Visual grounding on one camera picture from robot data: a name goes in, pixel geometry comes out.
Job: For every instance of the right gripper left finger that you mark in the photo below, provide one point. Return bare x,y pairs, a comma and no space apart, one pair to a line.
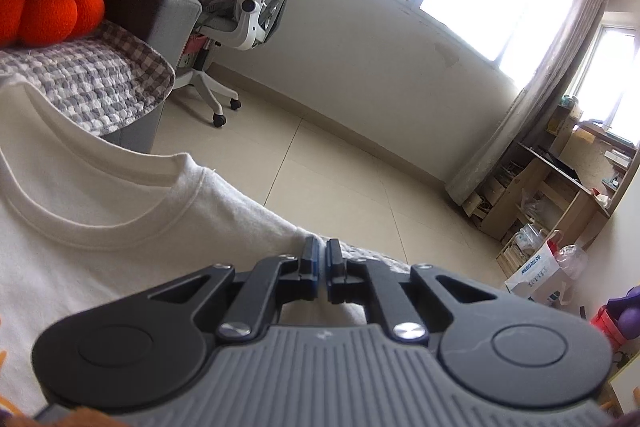
147,348

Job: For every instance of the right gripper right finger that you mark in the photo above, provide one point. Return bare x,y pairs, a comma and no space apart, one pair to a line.
504,348

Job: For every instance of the white t-shirt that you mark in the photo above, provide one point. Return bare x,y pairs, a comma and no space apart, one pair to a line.
84,222

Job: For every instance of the white paper shopping bag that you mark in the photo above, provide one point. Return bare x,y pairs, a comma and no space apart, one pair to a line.
541,278

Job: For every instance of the red basket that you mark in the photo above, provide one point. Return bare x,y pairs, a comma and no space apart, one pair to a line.
603,321

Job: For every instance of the purple plush toy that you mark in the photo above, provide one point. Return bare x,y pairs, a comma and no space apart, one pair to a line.
625,313

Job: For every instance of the wooden shelf desk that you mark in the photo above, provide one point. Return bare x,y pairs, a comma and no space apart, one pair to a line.
576,171

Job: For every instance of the grey patterned quilt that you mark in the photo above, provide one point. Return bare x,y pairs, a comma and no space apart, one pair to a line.
103,82

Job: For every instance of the right grey curtain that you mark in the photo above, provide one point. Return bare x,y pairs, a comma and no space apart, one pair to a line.
534,102

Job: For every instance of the white office chair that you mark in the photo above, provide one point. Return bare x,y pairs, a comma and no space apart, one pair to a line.
235,24

